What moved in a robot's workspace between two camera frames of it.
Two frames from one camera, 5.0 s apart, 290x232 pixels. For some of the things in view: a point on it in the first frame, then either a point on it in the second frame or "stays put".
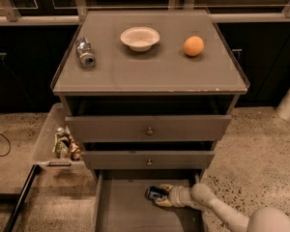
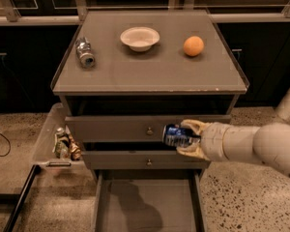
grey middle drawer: x=149 y=159 stays put
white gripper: x=174 y=196 to x=213 y=140
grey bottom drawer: x=123 y=206 stays put
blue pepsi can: x=155 y=192 to x=177 y=135
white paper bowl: x=139 y=39 stays put
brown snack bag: x=74 y=150 stays put
